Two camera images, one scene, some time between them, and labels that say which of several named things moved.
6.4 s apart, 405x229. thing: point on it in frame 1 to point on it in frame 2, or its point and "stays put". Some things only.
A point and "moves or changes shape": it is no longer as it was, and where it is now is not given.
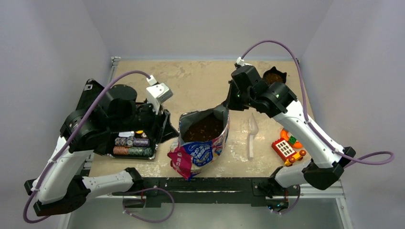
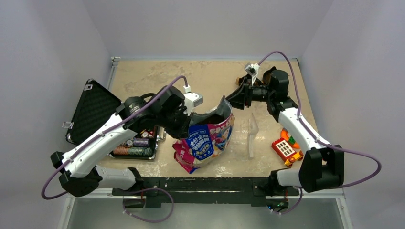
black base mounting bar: [256, 191] stays put
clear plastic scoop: [253, 129] stays put
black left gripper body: [146, 119] to [176, 121]
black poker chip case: [140, 145] stays put
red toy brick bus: [286, 152] stays put
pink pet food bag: [202, 137] moves or changes shape
